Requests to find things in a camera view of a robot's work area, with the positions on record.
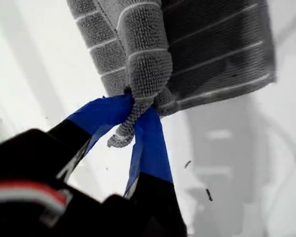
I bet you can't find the grey white-striped towel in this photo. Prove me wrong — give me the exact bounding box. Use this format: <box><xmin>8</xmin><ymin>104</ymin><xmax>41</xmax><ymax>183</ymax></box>
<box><xmin>65</xmin><ymin>0</ymin><xmax>278</xmax><ymax>149</ymax></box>

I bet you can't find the gripper red white wire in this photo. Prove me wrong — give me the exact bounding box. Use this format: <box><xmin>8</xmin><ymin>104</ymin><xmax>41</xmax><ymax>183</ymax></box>
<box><xmin>0</xmin><ymin>181</ymin><xmax>74</xmax><ymax>224</ymax></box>

